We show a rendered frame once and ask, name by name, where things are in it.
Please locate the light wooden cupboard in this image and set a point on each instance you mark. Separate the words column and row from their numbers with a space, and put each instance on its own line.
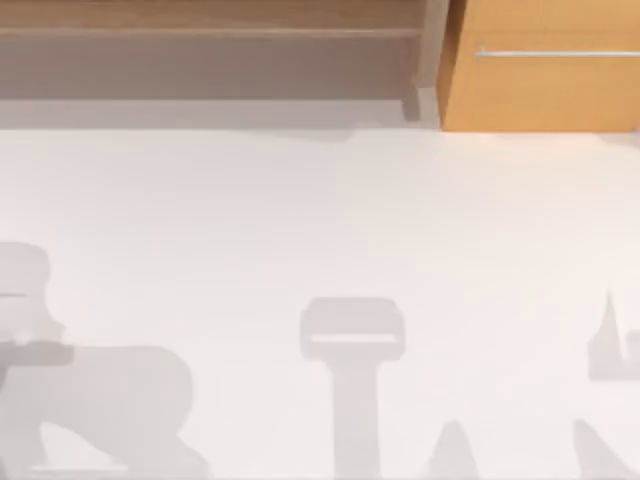
column 452, row 85

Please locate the wooden drawer front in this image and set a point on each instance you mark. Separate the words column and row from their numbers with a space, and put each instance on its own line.
column 550, row 95

